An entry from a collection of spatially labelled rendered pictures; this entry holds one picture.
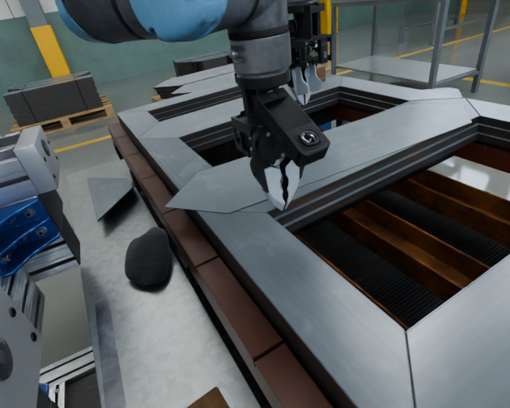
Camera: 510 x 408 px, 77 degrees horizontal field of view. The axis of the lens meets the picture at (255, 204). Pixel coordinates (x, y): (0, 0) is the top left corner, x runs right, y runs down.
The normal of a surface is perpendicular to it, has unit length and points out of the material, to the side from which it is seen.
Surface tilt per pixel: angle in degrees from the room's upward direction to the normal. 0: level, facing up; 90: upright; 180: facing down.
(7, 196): 90
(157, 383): 0
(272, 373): 0
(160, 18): 89
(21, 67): 90
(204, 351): 0
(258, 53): 90
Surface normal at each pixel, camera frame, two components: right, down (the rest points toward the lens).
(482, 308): -0.13, -0.82
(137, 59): 0.43, 0.45
